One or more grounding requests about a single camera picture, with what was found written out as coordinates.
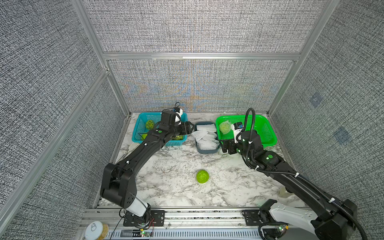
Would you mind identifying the white foam net sleeve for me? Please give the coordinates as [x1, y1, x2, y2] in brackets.
[218, 120, 232, 135]

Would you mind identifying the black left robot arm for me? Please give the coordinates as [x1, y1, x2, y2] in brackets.
[100, 107, 193, 228]

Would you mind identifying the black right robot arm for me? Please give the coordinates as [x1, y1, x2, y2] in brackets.
[220, 130, 368, 240]

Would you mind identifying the white foam net pile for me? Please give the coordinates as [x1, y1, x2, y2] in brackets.
[191, 123, 220, 151]

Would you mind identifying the custard apple in teal basket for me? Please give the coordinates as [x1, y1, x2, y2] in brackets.
[145, 120, 155, 130]

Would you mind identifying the grey-blue plastic tub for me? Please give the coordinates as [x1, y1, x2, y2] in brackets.
[193, 121, 222, 155]

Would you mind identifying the bright green plastic basket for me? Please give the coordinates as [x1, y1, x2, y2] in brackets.
[216, 115, 277, 147]

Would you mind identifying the teal plastic basket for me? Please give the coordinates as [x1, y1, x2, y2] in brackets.
[132, 112, 187, 147]

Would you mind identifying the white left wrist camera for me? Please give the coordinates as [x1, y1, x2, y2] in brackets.
[174, 107, 183, 125]

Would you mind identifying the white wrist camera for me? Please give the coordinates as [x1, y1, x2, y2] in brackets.
[174, 107, 183, 125]
[231, 122, 243, 144]

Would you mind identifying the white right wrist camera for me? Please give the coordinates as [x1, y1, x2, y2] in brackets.
[231, 122, 243, 144]

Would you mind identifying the black corrugated cable conduit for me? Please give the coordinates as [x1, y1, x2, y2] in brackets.
[243, 107, 256, 133]

